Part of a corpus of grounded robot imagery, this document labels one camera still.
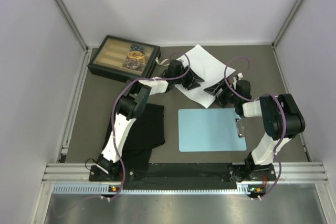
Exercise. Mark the light blue clipboard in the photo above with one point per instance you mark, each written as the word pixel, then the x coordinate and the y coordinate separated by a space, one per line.
pixel 210 130

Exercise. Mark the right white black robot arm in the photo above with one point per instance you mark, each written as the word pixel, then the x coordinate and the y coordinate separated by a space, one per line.
pixel 282 121

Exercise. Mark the yellow rubber bands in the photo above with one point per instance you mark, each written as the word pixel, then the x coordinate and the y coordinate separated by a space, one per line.
pixel 137 55

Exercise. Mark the right aluminium corner post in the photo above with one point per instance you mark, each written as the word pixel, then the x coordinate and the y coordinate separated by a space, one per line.
pixel 286 23

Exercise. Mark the left aluminium corner post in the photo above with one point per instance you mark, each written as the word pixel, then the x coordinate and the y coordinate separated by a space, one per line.
pixel 69 20

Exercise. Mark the white ribbon tab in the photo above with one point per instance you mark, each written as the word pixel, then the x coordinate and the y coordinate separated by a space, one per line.
pixel 164 62

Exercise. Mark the grey slotted cable duct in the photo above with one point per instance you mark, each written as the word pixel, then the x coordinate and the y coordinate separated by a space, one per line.
pixel 104 189

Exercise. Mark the black cloth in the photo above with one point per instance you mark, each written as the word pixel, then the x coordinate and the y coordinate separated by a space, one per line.
pixel 145 134

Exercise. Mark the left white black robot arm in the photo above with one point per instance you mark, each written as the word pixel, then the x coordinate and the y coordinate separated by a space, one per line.
pixel 129 106

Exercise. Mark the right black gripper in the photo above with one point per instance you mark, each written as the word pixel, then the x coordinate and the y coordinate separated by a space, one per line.
pixel 214 89

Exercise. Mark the blue black small items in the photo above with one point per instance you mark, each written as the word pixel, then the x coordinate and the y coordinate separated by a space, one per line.
pixel 135 47

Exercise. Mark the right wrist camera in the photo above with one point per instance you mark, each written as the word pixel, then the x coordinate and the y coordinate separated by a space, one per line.
pixel 237 77

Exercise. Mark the white paper sheet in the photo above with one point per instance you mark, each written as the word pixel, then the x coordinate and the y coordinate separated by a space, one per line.
pixel 205 65
pixel 197 95

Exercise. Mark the aluminium front frame rail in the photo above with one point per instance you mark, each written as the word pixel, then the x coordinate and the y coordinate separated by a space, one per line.
pixel 296 173

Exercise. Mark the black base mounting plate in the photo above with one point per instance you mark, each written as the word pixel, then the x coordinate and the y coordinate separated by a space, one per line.
pixel 190 172

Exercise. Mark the black compartment display box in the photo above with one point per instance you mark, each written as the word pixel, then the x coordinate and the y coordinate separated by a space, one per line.
pixel 110 60

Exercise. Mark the aluminium corner post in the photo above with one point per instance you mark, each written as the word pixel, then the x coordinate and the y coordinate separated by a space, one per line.
pixel 69 20
pixel 286 23

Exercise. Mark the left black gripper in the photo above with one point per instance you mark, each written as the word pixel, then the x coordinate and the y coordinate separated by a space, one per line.
pixel 192 77

